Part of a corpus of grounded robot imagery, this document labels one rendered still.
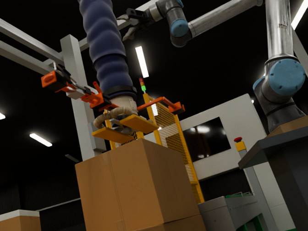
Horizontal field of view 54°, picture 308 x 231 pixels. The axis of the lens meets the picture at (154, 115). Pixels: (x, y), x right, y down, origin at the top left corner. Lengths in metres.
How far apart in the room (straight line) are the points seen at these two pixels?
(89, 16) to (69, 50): 1.74
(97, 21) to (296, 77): 1.28
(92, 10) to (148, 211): 1.37
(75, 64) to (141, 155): 2.44
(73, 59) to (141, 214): 2.66
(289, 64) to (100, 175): 1.01
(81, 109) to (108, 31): 1.57
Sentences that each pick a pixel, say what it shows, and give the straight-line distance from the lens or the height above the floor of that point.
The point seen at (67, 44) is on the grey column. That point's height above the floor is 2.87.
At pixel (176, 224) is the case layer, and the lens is 1.51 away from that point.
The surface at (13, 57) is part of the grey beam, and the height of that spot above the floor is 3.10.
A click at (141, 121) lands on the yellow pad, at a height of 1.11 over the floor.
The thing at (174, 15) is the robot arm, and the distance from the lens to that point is 1.59.
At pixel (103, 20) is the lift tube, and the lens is 2.10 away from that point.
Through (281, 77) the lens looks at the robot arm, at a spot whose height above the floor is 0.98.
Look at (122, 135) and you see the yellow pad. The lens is 1.87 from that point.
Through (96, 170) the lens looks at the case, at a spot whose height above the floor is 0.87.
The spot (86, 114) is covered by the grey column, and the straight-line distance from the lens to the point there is 3.40.
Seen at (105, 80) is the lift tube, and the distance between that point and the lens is 1.88.
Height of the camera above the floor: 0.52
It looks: 21 degrees up
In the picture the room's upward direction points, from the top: 16 degrees counter-clockwise
